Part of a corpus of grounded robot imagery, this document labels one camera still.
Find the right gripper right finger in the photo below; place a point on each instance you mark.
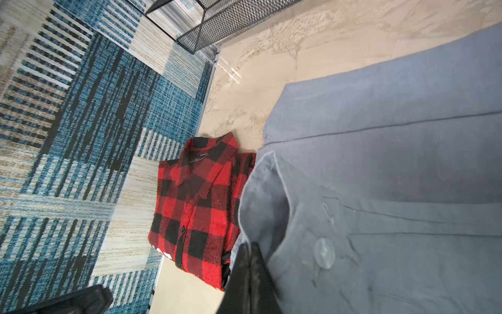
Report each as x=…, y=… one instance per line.
x=262, y=289

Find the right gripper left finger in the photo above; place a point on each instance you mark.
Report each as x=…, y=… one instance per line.
x=237, y=294

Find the grey long sleeve shirt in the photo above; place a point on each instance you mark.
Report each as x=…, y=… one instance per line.
x=379, y=190

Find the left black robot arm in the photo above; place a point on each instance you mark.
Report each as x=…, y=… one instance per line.
x=91, y=300

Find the red black plaid folded shirt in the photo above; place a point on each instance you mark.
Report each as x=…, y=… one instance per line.
x=195, y=222

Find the black wire shelf rack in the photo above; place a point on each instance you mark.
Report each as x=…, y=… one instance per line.
x=214, y=21

